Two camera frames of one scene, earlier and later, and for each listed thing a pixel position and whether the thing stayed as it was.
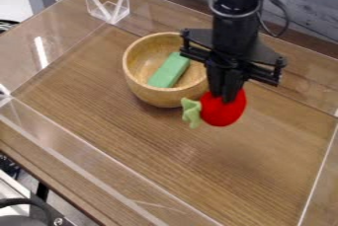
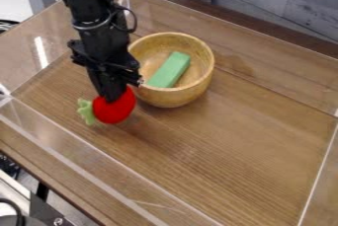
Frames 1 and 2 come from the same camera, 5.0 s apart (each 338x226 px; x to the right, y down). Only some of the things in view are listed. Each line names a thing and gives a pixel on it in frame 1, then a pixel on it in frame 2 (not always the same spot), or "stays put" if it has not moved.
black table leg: (43, 191) stays put
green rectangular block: (170, 70) stays put
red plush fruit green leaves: (218, 112) -> (114, 112)
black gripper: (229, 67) -> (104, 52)
